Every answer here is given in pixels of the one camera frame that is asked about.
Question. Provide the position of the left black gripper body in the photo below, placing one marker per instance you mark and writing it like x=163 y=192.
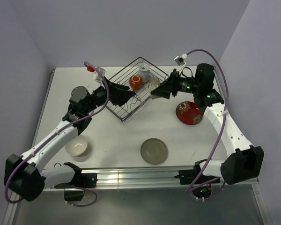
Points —
x=98 y=99

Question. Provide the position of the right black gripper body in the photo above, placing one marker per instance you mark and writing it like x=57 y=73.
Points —
x=181 y=84

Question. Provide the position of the small brown speckled cup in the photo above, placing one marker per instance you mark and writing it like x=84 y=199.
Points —
x=153 y=84

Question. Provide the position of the orange black patterned cup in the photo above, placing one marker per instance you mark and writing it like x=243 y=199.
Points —
x=135 y=82

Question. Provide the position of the light blue ceramic mug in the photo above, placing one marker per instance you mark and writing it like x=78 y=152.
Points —
x=144 y=72

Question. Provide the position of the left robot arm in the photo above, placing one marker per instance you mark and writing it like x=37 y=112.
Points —
x=25 y=174

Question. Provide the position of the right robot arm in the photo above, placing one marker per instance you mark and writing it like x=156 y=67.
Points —
x=244 y=160

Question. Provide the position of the red floral plate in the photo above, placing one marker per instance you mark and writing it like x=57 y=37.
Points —
x=188 y=113

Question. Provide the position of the white ceramic bowl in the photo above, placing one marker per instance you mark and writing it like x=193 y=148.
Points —
x=77 y=146

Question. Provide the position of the grey stoneware saucer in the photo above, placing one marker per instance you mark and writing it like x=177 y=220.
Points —
x=154 y=151

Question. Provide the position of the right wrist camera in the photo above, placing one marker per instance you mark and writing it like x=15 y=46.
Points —
x=180 y=60

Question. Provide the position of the dark wire dish rack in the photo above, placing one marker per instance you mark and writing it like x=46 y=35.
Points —
x=142 y=95

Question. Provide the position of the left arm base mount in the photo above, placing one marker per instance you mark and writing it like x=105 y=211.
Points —
x=75 y=193

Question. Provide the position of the aluminium extrusion rail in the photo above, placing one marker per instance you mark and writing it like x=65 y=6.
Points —
x=138 y=177

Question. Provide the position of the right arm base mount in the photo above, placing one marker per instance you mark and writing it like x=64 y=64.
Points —
x=204 y=191

